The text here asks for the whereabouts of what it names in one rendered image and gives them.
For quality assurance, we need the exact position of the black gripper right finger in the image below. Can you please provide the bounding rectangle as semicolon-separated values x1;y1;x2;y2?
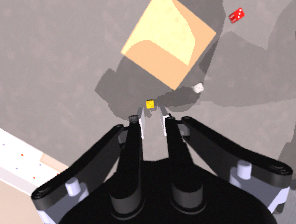
159;105;293;214

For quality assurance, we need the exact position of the tan mat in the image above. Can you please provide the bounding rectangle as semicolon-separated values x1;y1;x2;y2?
121;0;216;90

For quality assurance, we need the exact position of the red die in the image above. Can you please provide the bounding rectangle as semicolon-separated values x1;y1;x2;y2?
229;8;244;23

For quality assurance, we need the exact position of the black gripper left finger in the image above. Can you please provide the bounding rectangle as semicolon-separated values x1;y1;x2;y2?
31;107;145;224

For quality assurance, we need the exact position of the white die with black pips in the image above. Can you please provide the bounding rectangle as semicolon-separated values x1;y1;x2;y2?
192;83;203;93

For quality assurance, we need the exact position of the yellow die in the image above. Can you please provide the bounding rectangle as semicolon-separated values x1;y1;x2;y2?
146;100;154;108

